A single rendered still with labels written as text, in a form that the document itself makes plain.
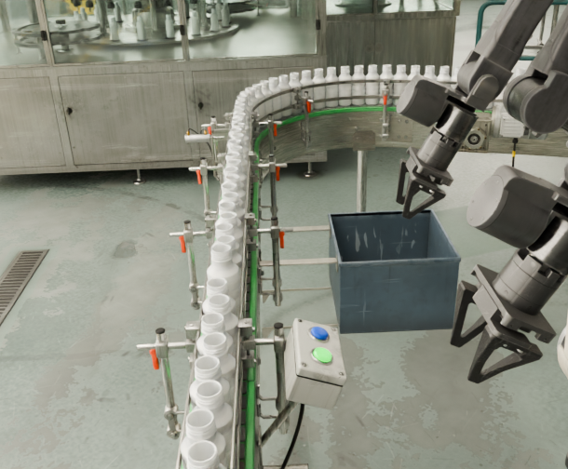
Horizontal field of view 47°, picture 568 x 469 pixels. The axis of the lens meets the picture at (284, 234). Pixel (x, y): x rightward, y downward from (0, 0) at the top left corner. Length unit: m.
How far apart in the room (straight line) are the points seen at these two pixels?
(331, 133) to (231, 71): 1.80
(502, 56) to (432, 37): 5.54
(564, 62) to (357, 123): 1.82
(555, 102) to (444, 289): 0.76
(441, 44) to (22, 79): 3.85
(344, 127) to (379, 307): 1.29
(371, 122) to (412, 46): 3.75
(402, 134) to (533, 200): 2.23
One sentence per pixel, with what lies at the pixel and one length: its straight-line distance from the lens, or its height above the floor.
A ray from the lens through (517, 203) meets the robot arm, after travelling 0.67.
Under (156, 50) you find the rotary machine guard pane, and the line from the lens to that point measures 4.60.
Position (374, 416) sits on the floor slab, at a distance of 2.62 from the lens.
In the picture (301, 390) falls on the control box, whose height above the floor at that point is 1.08.
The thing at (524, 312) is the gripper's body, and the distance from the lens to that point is 0.73.
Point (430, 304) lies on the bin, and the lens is 1.77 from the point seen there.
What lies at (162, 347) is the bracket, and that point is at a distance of 1.15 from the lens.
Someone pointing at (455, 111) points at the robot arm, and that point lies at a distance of 1.10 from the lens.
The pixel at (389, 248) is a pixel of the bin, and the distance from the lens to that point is 2.01.
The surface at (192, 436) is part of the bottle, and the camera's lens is 0.88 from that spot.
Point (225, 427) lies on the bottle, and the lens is 0.94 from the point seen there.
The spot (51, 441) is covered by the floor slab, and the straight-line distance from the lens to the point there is 2.71.
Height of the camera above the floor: 1.75
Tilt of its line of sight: 26 degrees down
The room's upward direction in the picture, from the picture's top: 2 degrees counter-clockwise
